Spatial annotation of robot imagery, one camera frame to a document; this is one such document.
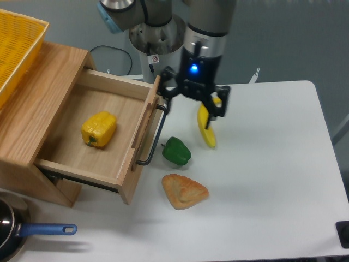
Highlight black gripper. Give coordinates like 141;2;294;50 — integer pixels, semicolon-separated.
155;53;231;131

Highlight yellow bell pepper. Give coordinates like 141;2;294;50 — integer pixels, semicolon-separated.
81;111;117;147

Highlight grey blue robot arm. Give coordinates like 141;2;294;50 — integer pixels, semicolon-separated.
97;1;236;129

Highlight open wooden top drawer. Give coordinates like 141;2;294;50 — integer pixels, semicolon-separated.
34;69;162;204

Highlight green bell pepper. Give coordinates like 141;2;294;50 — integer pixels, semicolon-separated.
162;136;191;166

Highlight wooden drawer cabinet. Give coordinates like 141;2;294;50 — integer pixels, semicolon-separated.
1;41;95;207

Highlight yellow banana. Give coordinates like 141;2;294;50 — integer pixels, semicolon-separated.
197;104;216;148

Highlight triangular pastry bread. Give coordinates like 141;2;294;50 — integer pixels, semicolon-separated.
161;174;209;210

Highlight yellow plastic basket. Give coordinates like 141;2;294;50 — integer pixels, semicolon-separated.
1;9;50;107

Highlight black corner table device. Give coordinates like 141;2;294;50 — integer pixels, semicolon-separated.
335;221;349;249

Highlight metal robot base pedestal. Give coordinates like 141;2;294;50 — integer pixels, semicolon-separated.
129;15;186;83

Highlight black cable on floor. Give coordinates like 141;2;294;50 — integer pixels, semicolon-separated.
89;45;133;76

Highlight black drawer handle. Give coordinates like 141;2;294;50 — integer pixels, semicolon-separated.
135;104;167;166

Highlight black pan blue handle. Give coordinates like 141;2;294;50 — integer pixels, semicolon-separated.
1;192;77;261

